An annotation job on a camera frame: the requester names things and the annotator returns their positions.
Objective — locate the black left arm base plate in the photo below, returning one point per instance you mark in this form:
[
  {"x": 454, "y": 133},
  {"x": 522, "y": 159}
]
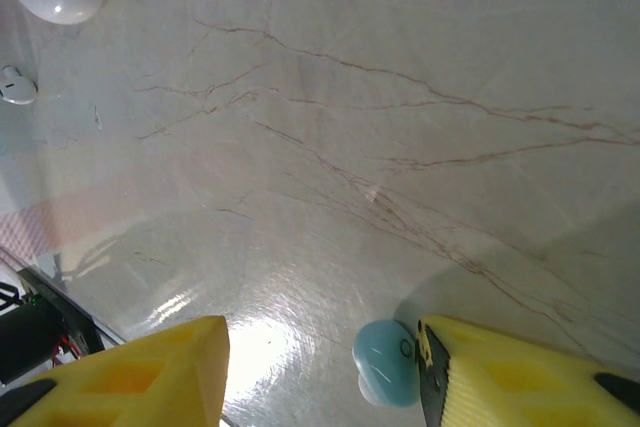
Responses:
[{"x": 70, "y": 312}]

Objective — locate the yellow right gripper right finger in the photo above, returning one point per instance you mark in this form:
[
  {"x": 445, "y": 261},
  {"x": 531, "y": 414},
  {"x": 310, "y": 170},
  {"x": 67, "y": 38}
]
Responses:
[{"x": 525, "y": 387}]

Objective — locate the blue earbud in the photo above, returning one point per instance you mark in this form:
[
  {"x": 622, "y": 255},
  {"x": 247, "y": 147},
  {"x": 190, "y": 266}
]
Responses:
[{"x": 385, "y": 362}]

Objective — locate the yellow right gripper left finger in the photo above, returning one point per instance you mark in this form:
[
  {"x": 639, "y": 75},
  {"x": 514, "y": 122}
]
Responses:
[{"x": 190, "y": 347}]

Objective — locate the white earbud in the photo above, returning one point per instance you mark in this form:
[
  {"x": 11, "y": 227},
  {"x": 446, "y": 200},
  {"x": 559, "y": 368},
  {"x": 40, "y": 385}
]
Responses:
[{"x": 15, "y": 89}]

